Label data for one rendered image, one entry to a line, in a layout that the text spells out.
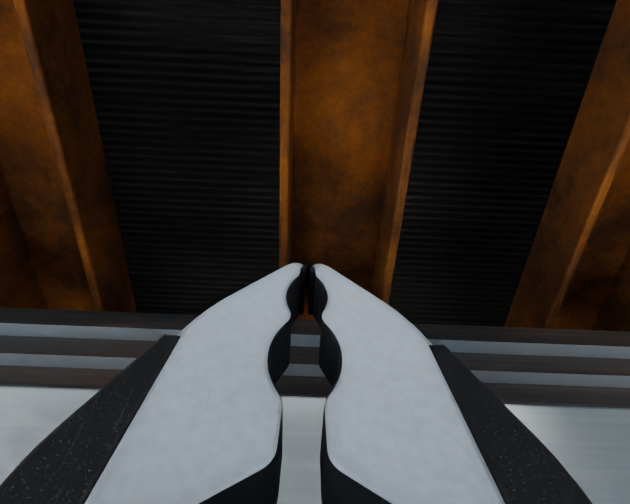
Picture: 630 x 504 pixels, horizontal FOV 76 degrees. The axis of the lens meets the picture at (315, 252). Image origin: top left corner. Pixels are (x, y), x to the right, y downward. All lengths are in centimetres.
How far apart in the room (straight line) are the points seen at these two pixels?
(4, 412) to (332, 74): 25
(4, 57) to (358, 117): 23
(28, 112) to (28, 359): 19
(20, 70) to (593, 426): 37
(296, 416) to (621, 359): 15
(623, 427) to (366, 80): 23
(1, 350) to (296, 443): 13
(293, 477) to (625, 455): 15
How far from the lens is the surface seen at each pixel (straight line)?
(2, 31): 34
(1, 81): 35
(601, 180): 31
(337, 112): 29
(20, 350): 22
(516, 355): 21
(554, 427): 22
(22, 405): 22
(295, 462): 21
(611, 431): 23
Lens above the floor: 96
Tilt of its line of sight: 61 degrees down
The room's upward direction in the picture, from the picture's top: 180 degrees counter-clockwise
